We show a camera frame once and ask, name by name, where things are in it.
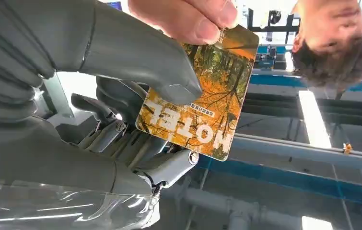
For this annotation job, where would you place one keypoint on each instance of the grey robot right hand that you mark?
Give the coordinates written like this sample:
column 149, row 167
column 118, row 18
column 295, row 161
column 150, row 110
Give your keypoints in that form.
column 126, row 47

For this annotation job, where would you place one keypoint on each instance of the person's hand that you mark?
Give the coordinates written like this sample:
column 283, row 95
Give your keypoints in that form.
column 174, row 16

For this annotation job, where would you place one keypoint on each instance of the ribbed grey right arm sleeve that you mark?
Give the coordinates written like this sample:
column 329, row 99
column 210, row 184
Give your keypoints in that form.
column 6, row 63

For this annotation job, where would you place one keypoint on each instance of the person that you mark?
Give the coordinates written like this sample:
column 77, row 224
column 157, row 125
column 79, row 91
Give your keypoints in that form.
column 330, row 28

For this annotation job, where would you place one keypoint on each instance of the long ceiling light strip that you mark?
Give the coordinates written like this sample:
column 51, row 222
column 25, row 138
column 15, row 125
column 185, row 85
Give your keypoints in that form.
column 314, row 120
column 317, row 223

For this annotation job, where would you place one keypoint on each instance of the clear plastic film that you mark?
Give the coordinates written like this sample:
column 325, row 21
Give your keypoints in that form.
column 57, row 209

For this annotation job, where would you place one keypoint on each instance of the grey ceiling beam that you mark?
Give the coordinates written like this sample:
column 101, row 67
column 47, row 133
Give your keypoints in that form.
column 295, row 150

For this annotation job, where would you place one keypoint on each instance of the white ceiling pipe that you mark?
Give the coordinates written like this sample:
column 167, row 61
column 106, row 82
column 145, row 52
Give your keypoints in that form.
column 231, row 206

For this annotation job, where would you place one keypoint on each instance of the small orange ceiling fitting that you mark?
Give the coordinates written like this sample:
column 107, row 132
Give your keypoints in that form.
column 347, row 148

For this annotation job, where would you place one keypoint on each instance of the black metal frame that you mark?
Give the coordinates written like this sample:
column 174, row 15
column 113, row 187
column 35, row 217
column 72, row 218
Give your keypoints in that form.
column 273, row 28

